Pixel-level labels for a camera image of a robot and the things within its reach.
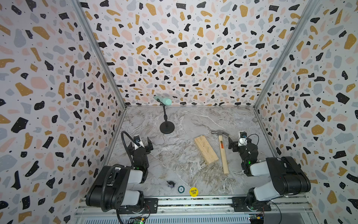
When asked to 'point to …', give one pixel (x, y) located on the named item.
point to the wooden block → (205, 150)
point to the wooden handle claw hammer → (220, 133)
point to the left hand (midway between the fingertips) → (142, 140)
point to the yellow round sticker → (194, 192)
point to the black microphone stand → (166, 127)
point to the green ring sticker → (181, 189)
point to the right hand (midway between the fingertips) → (240, 136)
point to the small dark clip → (171, 184)
